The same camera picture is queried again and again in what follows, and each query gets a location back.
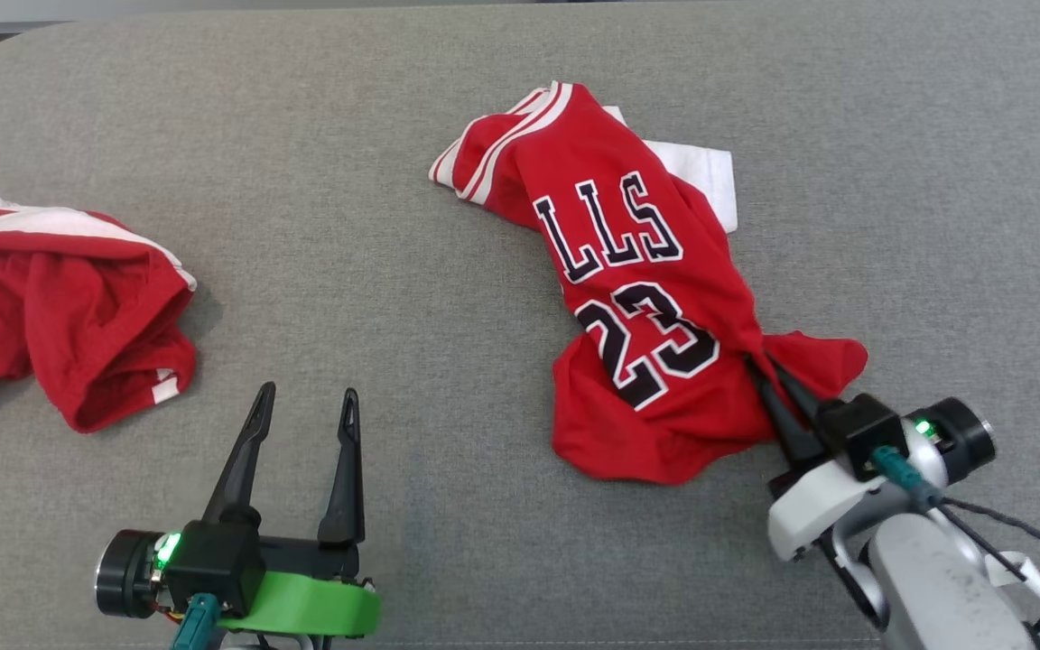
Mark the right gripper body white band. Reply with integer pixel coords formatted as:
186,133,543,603
766,396,998,563

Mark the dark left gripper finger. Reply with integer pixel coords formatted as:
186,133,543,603
201,381,278,530
317,388,367,548

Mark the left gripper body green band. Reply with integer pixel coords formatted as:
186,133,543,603
93,529,384,641

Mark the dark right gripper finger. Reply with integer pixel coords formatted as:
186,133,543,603
765,357,839,426
748,359,827,469

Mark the red basketball jersey number 23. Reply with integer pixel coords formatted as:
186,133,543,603
429,80,870,487

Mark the red shorts white stripe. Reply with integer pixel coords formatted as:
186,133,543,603
0,188,200,444

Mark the grey fabric sofa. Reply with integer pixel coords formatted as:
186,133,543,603
0,0,1040,650

